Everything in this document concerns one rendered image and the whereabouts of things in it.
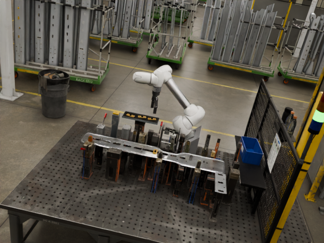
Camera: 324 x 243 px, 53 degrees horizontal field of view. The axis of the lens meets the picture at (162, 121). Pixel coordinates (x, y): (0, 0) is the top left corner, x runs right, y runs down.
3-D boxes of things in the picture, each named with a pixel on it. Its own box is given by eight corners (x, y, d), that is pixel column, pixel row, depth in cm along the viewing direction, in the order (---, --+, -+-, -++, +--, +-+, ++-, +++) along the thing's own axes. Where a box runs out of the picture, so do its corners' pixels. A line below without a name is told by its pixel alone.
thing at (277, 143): (270, 175, 272) (281, 143, 259) (265, 160, 292) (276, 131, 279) (272, 175, 272) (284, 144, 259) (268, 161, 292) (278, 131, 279)
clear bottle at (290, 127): (284, 137, 275) (292, 116, 267) (283, 134, 281) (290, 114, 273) (292, 139, 275) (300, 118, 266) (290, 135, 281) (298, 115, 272)
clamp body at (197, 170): (184, 203, 291) (192, 171, 276) (185, 195, 302) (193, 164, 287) (194, 205, 291) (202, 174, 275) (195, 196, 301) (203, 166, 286)
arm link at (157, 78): (161, 84, 318) (148, 82, 316) (164, 69, 312) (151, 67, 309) (163, 87, 309) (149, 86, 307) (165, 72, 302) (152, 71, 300)
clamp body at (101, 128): (92, 157, 331) (94, 127, 315) (95, 152, 341) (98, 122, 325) (101, 159, 330) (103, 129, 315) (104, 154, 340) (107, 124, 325)
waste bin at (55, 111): (32, 116, 530) (31, 75, 499) (47, 104, 578) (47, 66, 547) (60, 123, 527) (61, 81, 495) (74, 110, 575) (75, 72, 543)
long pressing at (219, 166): (78, 143, 298) (78, 141, 297) (87, 132, 318) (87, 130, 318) (225, 175, 290) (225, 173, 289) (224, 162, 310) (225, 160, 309)
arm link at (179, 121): (178, 136, 376) (168, 121, 371) (190, 126, 377) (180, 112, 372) (182, 139, 360) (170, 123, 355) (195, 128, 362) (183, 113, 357)
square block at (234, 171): (221, 204, 297) (231, 172, 282) (221, 198, 305) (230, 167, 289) (229, 206, 297) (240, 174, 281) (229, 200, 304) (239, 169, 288)
